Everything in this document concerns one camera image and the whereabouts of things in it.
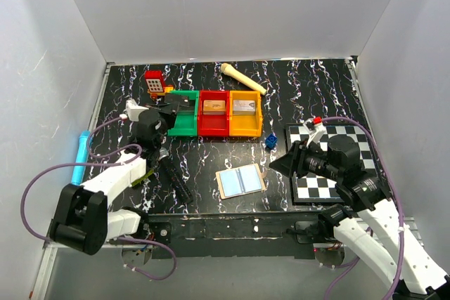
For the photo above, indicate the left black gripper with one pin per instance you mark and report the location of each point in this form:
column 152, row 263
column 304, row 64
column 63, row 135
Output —
column 165, row 109

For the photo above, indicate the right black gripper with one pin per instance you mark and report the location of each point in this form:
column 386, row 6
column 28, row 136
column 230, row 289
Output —
column 294, row 161

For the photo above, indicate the black credit card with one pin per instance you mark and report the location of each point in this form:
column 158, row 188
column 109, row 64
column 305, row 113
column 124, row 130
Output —
column 173, row 97

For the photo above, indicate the beige leather card holder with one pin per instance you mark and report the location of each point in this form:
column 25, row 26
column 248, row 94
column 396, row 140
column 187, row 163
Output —
column 240, row 181

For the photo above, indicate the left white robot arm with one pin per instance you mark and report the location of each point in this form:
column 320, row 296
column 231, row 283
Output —
column 82, row 219

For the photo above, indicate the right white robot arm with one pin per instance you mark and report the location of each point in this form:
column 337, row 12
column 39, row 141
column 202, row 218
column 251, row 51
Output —
column 368, row 220

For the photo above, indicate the black card box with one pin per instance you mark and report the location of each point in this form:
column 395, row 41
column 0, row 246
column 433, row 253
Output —
column 187, row 109

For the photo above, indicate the orange card box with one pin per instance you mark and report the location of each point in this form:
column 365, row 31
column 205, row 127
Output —
column 214, row 107

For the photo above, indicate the silver card box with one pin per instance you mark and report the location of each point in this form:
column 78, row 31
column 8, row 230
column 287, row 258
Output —
column 244, row 107

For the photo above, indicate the green plastic bin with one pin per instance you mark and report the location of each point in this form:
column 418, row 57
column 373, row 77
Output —
column 186, row 125

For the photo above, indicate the checkered chess board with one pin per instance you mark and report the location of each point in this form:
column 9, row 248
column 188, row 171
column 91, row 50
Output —
column 319, row 190

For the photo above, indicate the small blue toy block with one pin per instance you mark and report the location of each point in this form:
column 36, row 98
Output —
column 271, row 141

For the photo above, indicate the red plastic bin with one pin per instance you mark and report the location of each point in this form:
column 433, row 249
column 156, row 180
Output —
column 213, row 124

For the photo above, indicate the colourful toy block building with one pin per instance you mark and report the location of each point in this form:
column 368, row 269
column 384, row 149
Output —
column 143, row 178

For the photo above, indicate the yellow plastic bin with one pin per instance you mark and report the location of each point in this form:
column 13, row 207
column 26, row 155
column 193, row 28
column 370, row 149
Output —
column 245, row 125

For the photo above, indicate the beige toy microphone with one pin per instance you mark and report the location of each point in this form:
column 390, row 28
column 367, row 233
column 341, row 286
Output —
column 230, row 71

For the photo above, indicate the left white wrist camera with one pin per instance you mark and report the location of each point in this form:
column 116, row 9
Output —
column 132, row 111

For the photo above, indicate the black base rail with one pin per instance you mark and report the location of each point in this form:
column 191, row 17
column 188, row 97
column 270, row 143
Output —
column 293, row 234

